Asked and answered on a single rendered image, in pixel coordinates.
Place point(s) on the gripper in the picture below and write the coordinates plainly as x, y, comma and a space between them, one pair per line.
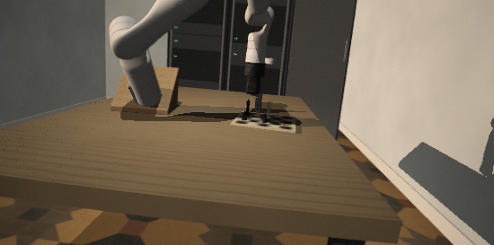
255, 69

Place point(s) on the black and white chessboard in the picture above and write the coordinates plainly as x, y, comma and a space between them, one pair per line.
276, 122

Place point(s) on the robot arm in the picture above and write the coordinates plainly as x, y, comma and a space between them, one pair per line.
132, 43

